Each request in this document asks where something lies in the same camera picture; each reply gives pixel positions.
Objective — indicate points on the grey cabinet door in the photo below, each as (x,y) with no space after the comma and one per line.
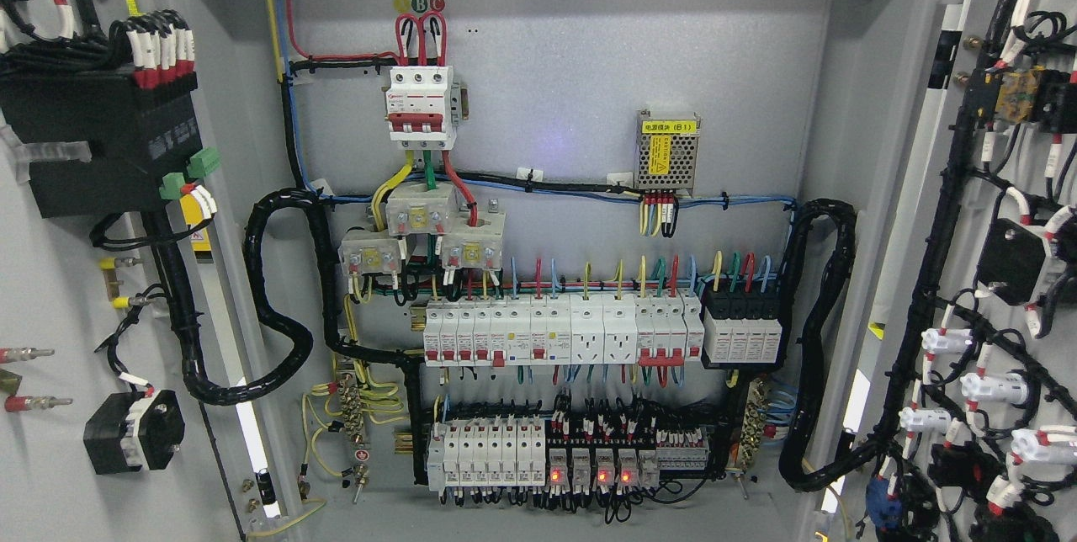
(234,470)
(948,407)

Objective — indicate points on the current transformer blocks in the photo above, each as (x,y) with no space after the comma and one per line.
(414,210)

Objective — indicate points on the white breaker and socket row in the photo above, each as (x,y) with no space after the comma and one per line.
(604,328)

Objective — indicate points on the metal mesh power supply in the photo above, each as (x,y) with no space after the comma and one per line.
(666,151)

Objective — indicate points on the red white main breaker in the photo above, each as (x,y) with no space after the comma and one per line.
(423,107)

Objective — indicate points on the lower relay terminal row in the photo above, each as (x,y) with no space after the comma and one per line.
(607,448)

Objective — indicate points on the black surge protector block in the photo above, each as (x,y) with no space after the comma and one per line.
(742,330)

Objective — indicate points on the black digital power meter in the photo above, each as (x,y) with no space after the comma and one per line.
(97,143)

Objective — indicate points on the rotary selector switch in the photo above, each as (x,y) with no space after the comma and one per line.
(130,431)

